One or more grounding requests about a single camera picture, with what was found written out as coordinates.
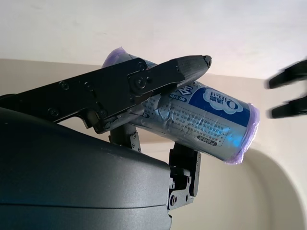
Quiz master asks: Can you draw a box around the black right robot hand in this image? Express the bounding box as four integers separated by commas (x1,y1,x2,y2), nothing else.
0,54,213,230

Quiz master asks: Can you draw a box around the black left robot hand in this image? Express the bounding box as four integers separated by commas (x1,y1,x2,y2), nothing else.
263,56,307,119

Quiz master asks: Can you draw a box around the silver blue bag roll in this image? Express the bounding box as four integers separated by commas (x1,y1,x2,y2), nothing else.
102,46,260,165

